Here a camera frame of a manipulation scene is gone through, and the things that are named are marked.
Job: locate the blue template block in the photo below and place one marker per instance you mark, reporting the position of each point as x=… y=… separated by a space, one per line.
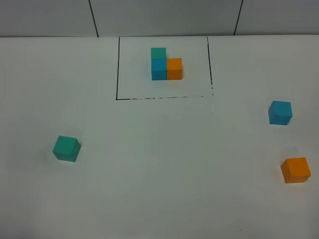
x=159 y=69

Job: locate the orange template block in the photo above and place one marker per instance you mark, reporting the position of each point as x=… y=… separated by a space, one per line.
x=174 y=69

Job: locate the green template block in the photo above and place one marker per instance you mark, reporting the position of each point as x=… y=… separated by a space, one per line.
x=158 y=53

